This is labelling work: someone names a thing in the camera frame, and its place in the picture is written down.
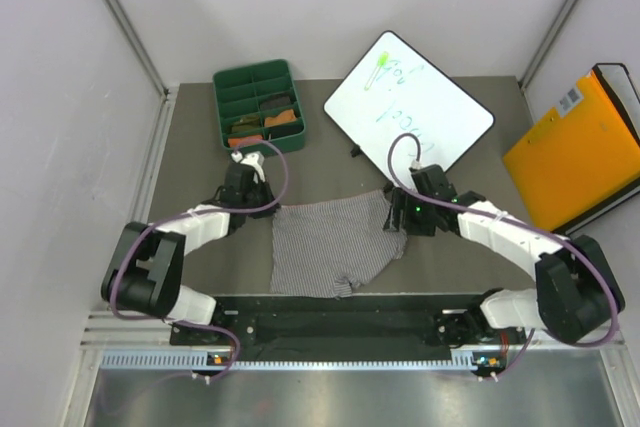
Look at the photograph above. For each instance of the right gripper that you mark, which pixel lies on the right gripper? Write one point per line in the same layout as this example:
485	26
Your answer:
403	200

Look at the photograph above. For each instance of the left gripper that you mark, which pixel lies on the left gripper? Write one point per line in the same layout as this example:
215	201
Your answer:
264	212

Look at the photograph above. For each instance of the grey striped underwear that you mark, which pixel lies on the grey striped underwear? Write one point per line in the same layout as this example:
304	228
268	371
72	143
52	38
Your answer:
329	249

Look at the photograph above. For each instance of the green compartment tray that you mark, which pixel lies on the green compartment tray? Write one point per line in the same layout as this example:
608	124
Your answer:
238	91

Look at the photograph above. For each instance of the black dotted underwear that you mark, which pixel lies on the black dotted underwear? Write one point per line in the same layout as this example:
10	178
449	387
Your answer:
275	101

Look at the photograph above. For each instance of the olive green underwear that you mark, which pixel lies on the olive green underwear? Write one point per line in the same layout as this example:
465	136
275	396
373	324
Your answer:
245	123

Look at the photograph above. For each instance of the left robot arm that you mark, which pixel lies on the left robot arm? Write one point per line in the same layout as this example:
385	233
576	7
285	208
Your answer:
145	272

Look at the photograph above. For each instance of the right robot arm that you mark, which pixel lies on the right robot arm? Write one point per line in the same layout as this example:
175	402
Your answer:
575	298

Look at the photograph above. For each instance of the orange rolled cloth front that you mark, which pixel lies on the orange rolled cloth front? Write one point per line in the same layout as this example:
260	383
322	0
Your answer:
244	141

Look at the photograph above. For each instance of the orange rolled cloth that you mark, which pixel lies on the orange rolled cloth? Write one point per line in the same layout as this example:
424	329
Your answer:
244	141
284	117

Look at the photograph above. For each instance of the black rolled cloth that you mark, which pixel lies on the black rolled cloth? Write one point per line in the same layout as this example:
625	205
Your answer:
285	130

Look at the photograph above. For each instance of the orange rolled cloth back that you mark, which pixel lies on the orange rolled cloth back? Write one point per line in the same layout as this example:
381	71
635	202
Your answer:
284	117

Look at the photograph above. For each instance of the white whiteboard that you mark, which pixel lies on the white whiteboard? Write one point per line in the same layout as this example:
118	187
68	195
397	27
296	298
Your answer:
412	107

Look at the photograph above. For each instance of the green marker pen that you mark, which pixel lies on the green marker pen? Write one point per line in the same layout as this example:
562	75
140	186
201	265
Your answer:
382	60

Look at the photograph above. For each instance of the orange clipboard folder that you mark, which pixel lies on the orange clipboard folder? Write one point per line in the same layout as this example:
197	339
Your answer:
581	159

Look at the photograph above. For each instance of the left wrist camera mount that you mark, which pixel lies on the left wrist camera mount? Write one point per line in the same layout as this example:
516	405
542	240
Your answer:
254	160

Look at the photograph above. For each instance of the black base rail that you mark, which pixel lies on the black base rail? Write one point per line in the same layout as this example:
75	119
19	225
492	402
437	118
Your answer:
364	327

